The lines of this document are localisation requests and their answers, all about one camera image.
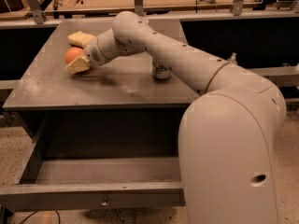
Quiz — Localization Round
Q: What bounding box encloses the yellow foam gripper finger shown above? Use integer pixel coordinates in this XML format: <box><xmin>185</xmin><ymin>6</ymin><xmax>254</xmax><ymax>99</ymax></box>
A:
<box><xmin>64</xmin><ymin>56</ymin><xmax>91</xmax><ymax>75</ymax></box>

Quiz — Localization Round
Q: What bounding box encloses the orange fruit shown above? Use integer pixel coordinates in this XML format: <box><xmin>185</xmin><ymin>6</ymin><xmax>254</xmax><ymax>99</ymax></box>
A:
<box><xmin>64</xmin><ymin>47</ymin><xmax>85</xmax><ymax>64</ymax></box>

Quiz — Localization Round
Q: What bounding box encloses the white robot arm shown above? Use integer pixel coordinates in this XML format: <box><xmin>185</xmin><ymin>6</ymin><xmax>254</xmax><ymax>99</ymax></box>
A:
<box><xmin>65</xmin><ymin>11</ymin><xmax>287</xmax><ymax>224</ymax></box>

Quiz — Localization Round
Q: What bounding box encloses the grey open top drawer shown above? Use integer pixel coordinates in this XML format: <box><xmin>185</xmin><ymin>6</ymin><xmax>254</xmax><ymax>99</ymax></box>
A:
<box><xmin>0</xmin><ymin>109</ymin><xmax>184</xmax><ymax>212</ymax></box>

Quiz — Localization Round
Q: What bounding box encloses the yellow sponge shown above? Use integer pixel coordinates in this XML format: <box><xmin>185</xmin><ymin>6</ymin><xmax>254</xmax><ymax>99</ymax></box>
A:
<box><xmin>67</xmin><ymin>31</ymin><xmax>94</xmax><ymax>49</ymax></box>

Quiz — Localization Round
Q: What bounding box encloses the grey cabinet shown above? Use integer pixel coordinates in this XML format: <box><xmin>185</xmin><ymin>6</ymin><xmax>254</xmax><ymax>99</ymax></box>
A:
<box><xmin>2</xmin><ymin>18</ymin><xmax>200</xmax><ymax>161</ymax></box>

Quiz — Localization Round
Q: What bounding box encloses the wooden workbench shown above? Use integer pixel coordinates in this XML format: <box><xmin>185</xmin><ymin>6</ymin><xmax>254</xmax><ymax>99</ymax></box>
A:
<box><xmin>0</xmin><ymin>0</ymin><xmax>299</xmax><ymax>23</ymax></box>

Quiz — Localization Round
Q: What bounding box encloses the crushed soda can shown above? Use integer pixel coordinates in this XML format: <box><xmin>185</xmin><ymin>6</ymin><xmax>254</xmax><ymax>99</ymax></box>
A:
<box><xmin>152</xmin><ymin>60</ymin><xmax>171</xmax><ymax>80</ymax></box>

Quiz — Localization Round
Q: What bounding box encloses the clear sanitizer bottle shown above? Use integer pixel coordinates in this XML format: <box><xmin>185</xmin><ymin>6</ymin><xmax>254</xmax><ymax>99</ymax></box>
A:
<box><xmin>228</xmin><ymin>52</ymin><xmax>237</xmax><ymax>64</ymax></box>

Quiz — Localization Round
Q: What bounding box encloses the black floor cable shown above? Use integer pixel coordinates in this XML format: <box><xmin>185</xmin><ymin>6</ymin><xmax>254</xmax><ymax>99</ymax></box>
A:
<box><xmin>19</xmin><ymin>209</ymin><xmax>62</xmax><ymax>224</ymax></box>

